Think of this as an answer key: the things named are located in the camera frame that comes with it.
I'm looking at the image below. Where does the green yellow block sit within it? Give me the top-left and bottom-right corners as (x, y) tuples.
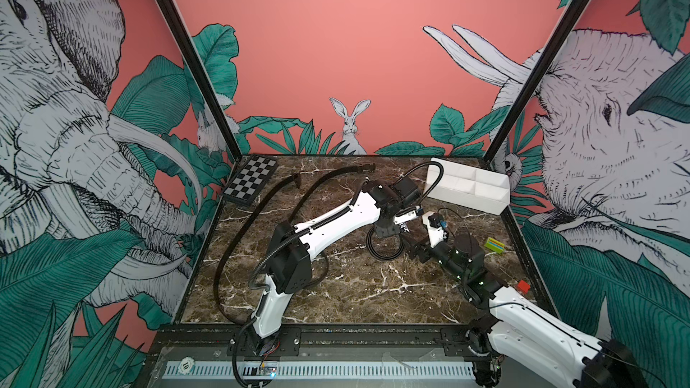
(484, 237), (506, 254)

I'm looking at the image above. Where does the black frame post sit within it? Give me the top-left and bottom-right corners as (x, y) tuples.
(483, 0), (590, 166)
(156, 0), (243, 162)

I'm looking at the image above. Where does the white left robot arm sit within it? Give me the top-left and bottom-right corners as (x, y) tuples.
(242, 177), (426, 357)

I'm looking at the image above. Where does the black frame post left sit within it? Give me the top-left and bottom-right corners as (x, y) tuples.
(156, 0), (243, 162)

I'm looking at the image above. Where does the white slotted cable duct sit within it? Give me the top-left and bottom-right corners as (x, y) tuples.
(162, 361), (474, 381)

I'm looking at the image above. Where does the white divided storage box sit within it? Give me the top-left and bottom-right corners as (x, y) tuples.
(429, 158), (510, 215)

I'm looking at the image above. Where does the black frame post right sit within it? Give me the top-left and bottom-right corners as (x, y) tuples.
(483, 0), (590, 166)

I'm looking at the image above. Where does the red cube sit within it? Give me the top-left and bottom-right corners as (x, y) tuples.
(515, 280), (531, 295)

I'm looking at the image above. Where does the black white checkerboard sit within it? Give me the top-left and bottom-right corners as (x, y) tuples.
(223, 154), (278, 207)

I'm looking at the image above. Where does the long black belt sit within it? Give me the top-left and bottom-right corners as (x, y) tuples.
(212, 172), (302, 324)

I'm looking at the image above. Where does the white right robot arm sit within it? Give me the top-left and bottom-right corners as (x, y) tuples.
(394, 209), (648, 387)

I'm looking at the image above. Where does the black belt with metal buckle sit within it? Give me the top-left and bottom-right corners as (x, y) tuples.
(366, 161), (444, 262)

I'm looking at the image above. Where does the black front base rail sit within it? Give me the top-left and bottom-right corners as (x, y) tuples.
(149, 323), (481, 361)

